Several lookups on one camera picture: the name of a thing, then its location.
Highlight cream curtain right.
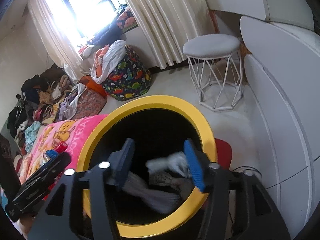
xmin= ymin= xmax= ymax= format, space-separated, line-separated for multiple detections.
xmin=126 ymin=0 xmax=214 ymax=69

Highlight yellow rimmed trash bin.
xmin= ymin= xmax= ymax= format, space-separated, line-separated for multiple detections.
xmin=76 ymin=95 xmax=218 ymax=239

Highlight dark framed window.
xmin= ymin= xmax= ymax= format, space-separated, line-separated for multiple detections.
xmin=46 ymin=0 xmax=126 ymax=40

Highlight orange bag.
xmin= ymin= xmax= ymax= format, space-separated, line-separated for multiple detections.
xmin=78 ymin=75 xmax=108 ymax=98

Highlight cream curtain left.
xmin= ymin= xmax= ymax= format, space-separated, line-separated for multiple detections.
xmin=28 ymin=0 xmax=84 ymax=82

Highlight clothes on window sill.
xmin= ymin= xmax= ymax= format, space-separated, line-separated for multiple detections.
xmin=78 ymin=4 xmax=138 ymax=59

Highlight light blue garment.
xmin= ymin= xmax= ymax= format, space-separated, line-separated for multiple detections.
xmin=24 ymin=121 xmax=42 ymax=153

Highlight white wire frame stool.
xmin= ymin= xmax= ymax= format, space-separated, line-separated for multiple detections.
xmin=183 ymin=34 xmax=244 ymax=112

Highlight white curved cabinet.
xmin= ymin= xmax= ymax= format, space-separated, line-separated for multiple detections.
xmin=240 ymin=16 xmax=319 ymax=239

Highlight cream curtain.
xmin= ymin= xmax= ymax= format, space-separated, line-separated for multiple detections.
xmin=126 ymin=0 xmax=214 ymax=69
xmin=28 ymin=0 xmax=84 ymax=82

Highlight pink cartoon bear blanket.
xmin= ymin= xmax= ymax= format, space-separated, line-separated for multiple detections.
xmin=19 ymin=114 xmax=107 ymax=183

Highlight red cylinder roller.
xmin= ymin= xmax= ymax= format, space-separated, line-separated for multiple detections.
xmin=54 ymin=141 xmax=68 ymax=154

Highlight floral fabric bag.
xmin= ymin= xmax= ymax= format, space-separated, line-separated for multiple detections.
xmin=71 ymin=88 xmax=107 ymax=120

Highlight blue paper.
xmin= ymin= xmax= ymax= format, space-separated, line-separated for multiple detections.
xmin=45 ymin=150 xmax=59 ymax=159

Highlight white vanity desk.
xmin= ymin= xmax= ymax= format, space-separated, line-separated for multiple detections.
xmin=206 ymin=0 xmax=315 ymax=31

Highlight pile of clothes on bed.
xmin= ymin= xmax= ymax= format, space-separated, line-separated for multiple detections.
xmin=7 ymin=64 xmax=73 ymax=149

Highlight white cloth in basket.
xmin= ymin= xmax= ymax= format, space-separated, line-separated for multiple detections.
xmin=91 ymin=40 xmax=126 ymax=84

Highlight dinosaur print laundry basket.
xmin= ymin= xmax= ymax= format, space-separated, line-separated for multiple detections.
xmin=101 ymin=46 xmax=152 ymax=101

